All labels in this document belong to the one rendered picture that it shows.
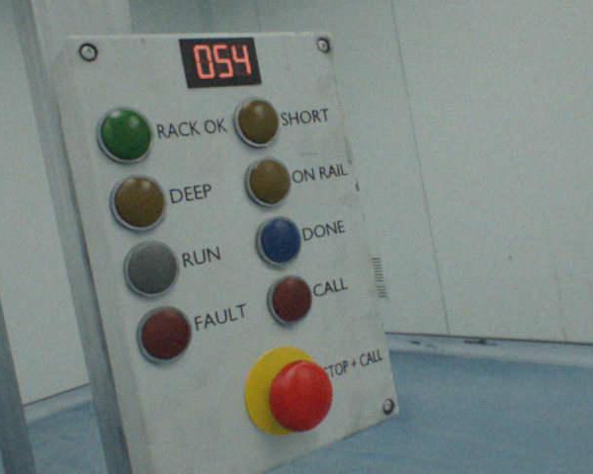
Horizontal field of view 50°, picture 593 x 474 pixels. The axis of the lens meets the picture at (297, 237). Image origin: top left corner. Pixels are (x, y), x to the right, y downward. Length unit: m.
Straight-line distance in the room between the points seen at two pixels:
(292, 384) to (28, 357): 3.94
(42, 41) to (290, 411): 0.26
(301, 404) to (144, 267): 0.11
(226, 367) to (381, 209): 3.54
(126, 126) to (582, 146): 2.90
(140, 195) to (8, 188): 3.93
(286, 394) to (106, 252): 0.12
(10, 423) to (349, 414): 1.18
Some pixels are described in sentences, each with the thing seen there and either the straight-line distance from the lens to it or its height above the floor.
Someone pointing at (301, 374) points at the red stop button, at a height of 0.90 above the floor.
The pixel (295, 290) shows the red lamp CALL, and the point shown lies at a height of 0.95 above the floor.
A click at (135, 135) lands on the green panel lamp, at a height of 1.05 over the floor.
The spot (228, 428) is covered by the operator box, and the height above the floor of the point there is 0.88.
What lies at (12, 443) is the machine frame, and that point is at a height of 0.60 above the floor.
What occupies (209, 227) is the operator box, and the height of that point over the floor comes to 0.99.
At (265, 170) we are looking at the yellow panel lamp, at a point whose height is 1.02.
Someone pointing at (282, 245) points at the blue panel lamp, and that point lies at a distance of 0.37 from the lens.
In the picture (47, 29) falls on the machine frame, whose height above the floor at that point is 1.13.
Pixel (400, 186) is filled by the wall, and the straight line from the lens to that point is 3.76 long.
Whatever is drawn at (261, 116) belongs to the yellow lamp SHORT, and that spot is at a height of 1.05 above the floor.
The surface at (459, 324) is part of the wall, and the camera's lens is 3.70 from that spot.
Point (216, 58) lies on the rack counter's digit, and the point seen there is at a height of 1.09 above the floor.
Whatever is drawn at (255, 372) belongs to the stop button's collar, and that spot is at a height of 0.90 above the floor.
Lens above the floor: 1.00
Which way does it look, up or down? 3 degrees down
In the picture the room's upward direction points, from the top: 10 degrees counter-clockwise
